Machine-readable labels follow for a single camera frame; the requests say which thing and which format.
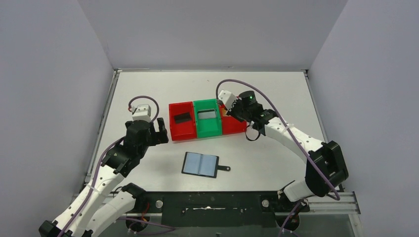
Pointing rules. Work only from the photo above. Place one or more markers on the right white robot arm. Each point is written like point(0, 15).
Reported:
point(325, 164)

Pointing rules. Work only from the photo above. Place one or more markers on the silver card with magnetic stripe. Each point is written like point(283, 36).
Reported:
point(207, 114)

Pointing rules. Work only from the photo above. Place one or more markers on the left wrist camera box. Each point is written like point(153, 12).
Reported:
point(142, 112)

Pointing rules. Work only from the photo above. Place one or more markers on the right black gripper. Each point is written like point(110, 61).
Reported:
point(232, 111)

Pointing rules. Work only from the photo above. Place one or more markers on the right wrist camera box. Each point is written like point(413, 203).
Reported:
point(226, 99)

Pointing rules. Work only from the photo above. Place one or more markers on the black leather card holder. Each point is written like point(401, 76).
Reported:
point(203, 165)

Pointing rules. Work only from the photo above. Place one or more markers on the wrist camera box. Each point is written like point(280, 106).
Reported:
point(142, 112)
point(226, 99)

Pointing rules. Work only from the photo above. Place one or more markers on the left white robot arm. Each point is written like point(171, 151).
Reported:
point(114, 165)

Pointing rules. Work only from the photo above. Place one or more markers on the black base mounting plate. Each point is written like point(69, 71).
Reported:
point(219, 209)

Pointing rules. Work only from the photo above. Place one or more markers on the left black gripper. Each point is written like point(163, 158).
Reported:
point(154, 133)

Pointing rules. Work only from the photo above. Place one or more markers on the red plastic bin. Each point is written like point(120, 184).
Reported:
point(230, 125)
point(185, 130)

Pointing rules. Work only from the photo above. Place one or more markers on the aluminium table edge rail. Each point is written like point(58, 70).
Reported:
point(104, 116)

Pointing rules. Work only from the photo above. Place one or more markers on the black card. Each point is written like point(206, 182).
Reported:
point(183, 117)

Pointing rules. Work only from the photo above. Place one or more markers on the right red plastic bin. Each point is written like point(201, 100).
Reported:
point(230, 125)

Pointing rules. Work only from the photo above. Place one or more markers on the left red plastic bin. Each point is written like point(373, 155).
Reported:
point(185, 130)

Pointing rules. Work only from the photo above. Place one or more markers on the green plastic bin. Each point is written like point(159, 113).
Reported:
point(207, 127)

